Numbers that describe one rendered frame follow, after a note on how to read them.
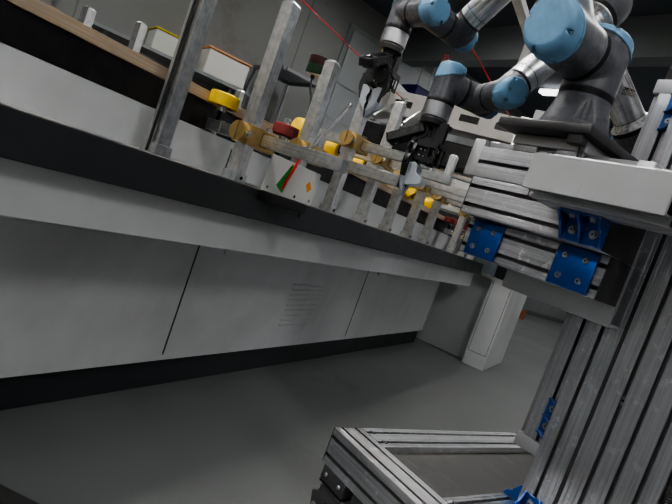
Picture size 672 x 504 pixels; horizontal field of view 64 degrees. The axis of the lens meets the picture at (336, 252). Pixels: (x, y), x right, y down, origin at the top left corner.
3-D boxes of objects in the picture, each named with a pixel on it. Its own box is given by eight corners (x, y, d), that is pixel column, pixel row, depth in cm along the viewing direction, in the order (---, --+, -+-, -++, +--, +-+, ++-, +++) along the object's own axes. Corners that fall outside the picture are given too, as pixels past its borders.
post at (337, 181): (328, 227, 181) (378, 89, 178) (323, 226, 178) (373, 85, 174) (320, 224, 183) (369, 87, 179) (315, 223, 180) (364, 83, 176)
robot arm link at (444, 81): (476, 69, 140) (448, 55, 138) (461, 109, 141) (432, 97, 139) (461, 73, 148) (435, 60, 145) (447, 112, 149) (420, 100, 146)
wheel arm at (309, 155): (344, 177, 128) (350, 160, 128) (337, 174, 125) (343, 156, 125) (211, 134, 148) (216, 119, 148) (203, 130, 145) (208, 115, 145)
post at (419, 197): (407, 243, 247) (445, 143, 244) (405, 243, 244) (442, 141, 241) (401, 241, 249) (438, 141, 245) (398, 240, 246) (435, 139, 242)
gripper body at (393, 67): (394, 96, 159) (409, 56, 158) (383, 86, 151) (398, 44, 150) (372, 91, 162) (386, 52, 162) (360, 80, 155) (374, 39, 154)
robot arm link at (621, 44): (625, 107, 117) (649, 46, 116) (595, 81, 109) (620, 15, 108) (575, 104, 127) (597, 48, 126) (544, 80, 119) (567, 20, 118)
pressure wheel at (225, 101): (225, 139, 151) (239, 99, 150) (229, 139, 143) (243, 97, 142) (197, 128, 148) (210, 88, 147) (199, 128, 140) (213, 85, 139)
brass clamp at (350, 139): (368, 157, 185) (373, 143, 185) (351, 146, 173) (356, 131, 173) (353, 152, 188) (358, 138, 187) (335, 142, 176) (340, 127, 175)
